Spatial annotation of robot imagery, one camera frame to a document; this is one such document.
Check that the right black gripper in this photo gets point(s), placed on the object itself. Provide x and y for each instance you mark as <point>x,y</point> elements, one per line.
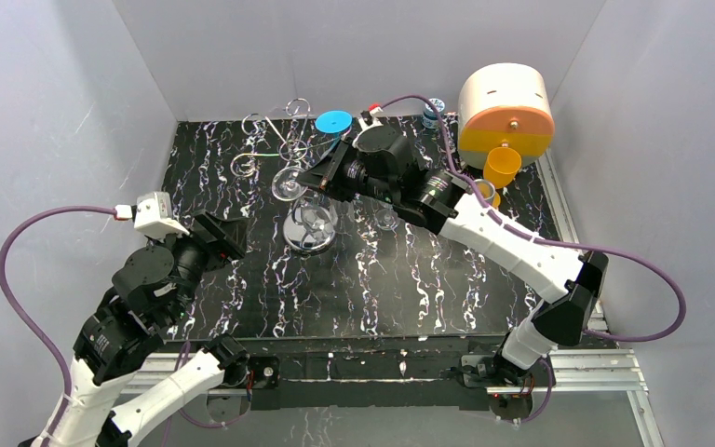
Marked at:
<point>335,169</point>

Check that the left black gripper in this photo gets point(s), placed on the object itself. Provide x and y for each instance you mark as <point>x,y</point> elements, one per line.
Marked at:
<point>219,232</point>

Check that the blue plastic wine glass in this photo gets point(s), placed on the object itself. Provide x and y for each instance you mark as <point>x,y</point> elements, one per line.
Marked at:
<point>334,123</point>

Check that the clear wine glass front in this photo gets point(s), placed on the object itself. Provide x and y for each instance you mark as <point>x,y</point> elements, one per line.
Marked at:
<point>285,185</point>

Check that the clear wine glass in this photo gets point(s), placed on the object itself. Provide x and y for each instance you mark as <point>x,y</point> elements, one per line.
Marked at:
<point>386,219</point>
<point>285,185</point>
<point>487,190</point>

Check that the clear champagne flute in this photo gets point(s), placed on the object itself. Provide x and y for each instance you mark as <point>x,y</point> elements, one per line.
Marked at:
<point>318,218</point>

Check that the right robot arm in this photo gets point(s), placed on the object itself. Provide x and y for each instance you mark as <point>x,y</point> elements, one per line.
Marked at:
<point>381,163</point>

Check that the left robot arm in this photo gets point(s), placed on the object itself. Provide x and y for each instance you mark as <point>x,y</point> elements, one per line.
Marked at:
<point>148,295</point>

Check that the chrome wine glass rack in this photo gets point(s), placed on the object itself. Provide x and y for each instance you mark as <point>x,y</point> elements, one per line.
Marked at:
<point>293,149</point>

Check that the small blue lidded jar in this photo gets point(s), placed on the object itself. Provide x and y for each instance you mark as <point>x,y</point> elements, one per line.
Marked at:
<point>432,112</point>

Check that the orange plastic goblet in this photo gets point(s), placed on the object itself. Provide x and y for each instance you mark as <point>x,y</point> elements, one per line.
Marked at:
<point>500,168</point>

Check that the white orange cylindrical appliance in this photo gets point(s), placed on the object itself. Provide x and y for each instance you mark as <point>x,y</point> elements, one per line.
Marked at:
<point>503,104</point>

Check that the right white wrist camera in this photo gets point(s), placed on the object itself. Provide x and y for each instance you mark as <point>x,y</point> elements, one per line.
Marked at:
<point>369,119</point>

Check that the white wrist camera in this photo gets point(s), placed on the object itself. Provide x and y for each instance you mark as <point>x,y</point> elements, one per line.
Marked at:
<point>369,119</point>
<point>152,216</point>

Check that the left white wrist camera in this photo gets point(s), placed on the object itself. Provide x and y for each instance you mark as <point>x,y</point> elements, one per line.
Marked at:
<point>152,216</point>

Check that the aluminium rail frame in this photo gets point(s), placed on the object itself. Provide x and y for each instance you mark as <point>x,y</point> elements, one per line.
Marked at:
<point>399,372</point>

